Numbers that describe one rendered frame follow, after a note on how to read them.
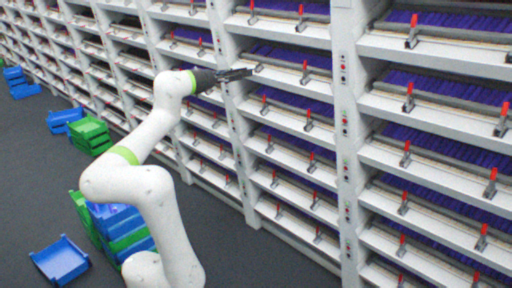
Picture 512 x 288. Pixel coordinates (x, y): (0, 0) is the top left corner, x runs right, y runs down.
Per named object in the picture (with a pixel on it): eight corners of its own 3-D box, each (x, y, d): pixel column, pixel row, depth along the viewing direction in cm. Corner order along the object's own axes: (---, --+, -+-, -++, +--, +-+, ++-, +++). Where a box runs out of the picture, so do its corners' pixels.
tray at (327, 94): (337, 105, 152) (330, 85, 146) (234, 74, 194) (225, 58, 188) (368, 70, 159) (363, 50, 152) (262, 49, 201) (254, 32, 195)
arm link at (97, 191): (116, 214, 121) (102, 179, 115) (78, 211, 125) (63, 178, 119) (146, 177, 136) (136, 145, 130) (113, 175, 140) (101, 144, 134)
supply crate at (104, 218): (103, 230, 203) (98, 218, 199) (89, 213, 218) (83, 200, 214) (158, 202, 219) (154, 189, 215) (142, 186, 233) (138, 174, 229)
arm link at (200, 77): (195, 70, 152) (182, 66, 159) (196, 101, 157) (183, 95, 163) (209, 67, 156) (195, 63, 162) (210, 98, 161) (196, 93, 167)
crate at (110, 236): (108, 243, 207) (103, 230, 203) (94, 225, 222) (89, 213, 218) (162, 214, 222) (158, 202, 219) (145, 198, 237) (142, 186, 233)
